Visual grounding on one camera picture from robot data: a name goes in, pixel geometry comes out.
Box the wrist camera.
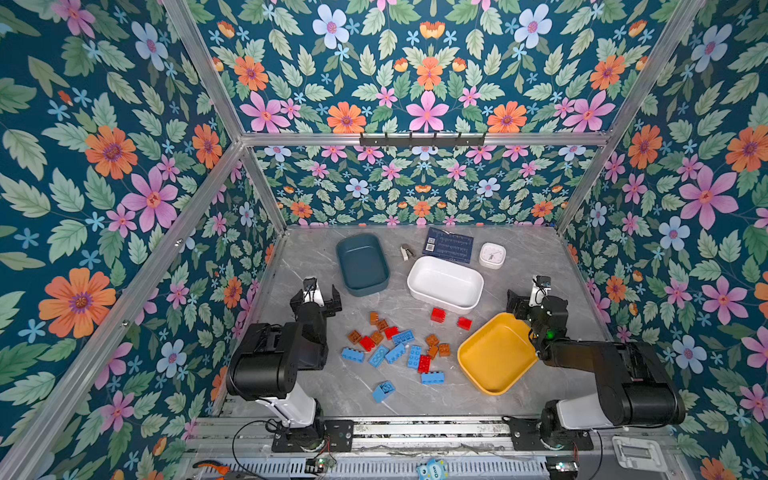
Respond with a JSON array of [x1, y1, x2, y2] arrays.
[[528, 275, 551, 307], [301, 277, 325, 307]]

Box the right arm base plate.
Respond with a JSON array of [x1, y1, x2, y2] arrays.
[[502, 416, 594, 452]]

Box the white rectangular bin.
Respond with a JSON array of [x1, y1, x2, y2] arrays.
[[407, 256, 485, 315]]

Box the orange handled pliers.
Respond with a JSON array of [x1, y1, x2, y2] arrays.
[[192, 460, 232, 479]]

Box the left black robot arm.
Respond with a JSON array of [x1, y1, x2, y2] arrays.
[[226, 277, 342, 430]]

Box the light blue toy figure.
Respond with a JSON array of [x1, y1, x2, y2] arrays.
[[417, 459, 448, 480]]

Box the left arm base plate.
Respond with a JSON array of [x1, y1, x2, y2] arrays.
[[271, 419, 355, 454]]

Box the light blue lego brick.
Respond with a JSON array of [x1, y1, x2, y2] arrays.
[[341, 348, 365, 364], [368, 345, 389, 368], [372, 381, 396, 403], [421, 371, 445, 385], [392, 330, 414, 345], [407, 345, 422, 369], [385, 343, 407, 364]]

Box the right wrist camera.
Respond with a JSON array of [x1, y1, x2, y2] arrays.
[[528, 275, 551, 307]]

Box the white round timer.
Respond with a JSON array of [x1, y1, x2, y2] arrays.
[[479, 242, 507, 270]]

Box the small beige metal clip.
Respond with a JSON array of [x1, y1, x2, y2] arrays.
[[400, 244, 416, 261]]

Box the yellow square tray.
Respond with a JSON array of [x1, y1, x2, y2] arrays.
[[457, 313, 538, 396]]

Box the teal rectangular bin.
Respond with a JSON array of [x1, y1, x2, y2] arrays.
[[336, 233, 390, 297]]

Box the red lego brick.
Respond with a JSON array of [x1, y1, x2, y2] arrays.
[[457, 317, 473, 331], [359, 336, 377, 352], [417, 355, 432, 374], [430, 307, 447, 324], [383, 326, 400, 340]]

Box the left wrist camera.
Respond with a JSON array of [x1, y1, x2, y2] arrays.
[[301, 277, 325, 307]]

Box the black wall hook rail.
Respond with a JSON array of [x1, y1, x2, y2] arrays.
[[358, 132, 486, 149]]

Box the white plastic bracket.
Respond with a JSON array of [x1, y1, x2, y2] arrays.
[[612, 436, 668, 473]]

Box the dark blue printed card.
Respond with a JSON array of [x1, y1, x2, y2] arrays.
[[422, 227, 474, 265]]

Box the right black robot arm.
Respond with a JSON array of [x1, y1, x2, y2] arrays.
[[506, 290, 686, 451]]

